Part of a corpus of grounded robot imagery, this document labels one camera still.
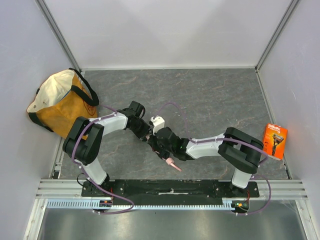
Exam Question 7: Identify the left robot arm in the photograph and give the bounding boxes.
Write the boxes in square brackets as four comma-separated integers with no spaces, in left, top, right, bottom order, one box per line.
[62,101,151,186]

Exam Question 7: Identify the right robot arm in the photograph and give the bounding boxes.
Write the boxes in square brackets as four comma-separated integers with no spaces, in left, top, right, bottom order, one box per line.
[146,127,264,189]

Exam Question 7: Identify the purple cable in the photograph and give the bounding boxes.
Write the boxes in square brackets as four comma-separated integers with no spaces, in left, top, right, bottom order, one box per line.
[157,101,273,216]
[71,104,136,215]

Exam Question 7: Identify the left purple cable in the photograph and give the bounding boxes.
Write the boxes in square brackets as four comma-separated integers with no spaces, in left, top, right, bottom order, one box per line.
[71,104,136,215]

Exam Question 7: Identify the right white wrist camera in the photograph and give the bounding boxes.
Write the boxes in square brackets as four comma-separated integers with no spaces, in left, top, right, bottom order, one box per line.
[150,116,165,135]

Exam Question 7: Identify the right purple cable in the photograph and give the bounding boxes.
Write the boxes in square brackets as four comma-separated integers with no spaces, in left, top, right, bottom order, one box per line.
[157,101,273,216]

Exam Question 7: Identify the pink and black folding umbrella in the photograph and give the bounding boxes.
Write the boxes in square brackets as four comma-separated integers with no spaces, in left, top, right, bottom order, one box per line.
[146,134,182,172]

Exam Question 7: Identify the light blue cable duct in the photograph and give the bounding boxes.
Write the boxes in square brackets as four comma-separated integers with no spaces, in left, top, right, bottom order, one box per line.
[46,198,235,211]

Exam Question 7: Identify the yellow tote bag black handles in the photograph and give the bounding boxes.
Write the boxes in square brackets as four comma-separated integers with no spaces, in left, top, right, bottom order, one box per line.
[26,68,100,139]

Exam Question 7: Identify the orange razor box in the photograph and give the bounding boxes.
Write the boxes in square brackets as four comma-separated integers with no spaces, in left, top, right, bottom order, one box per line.
[262,123,288,161]

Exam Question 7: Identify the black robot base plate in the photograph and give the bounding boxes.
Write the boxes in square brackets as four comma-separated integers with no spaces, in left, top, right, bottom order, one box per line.
[81,178,261,205]

